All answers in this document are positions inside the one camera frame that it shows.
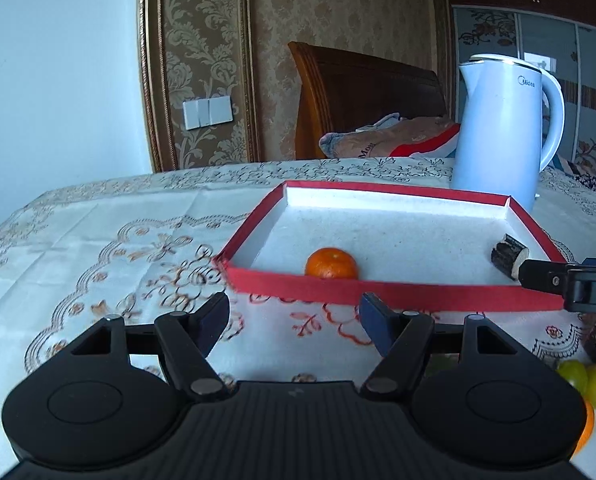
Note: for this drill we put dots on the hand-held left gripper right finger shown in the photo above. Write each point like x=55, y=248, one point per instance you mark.
x=375, y=322

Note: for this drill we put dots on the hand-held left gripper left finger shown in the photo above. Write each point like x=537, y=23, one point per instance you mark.
x=213, y=322

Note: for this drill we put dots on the small tangerine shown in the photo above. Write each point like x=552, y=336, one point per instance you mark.
x=332, y=264

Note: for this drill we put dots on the red cardboard tray box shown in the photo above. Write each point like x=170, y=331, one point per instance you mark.
x=402, y=240

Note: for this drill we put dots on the patterned bedding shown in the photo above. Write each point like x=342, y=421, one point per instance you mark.
x=592, y=180

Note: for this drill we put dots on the large orange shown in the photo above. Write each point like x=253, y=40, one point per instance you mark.
x=585, y=427

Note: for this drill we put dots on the white electric kettle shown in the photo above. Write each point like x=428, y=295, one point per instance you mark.
x=497, y=135

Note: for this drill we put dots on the floral glass wardrobe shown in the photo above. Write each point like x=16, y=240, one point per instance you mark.
x=552, y=40

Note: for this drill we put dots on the wooden bed headboard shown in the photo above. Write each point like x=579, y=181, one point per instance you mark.
x=367, y=90

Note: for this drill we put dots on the white wall switch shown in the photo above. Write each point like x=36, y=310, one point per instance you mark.
x=208, y=112

